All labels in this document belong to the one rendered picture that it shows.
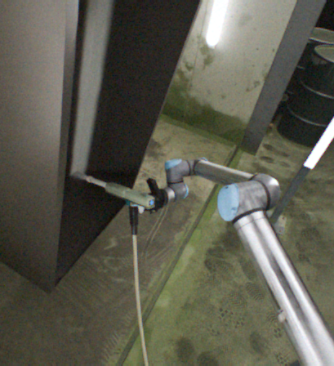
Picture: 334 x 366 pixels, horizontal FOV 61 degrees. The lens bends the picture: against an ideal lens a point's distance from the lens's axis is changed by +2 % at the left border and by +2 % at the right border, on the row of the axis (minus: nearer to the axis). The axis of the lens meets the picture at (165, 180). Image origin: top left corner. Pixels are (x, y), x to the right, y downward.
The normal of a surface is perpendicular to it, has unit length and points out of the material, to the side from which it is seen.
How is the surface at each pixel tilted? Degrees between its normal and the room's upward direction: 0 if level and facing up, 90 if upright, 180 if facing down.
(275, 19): 90
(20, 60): 89
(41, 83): 89
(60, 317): 0
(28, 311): 0
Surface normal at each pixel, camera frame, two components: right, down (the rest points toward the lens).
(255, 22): -0.44, 0.57
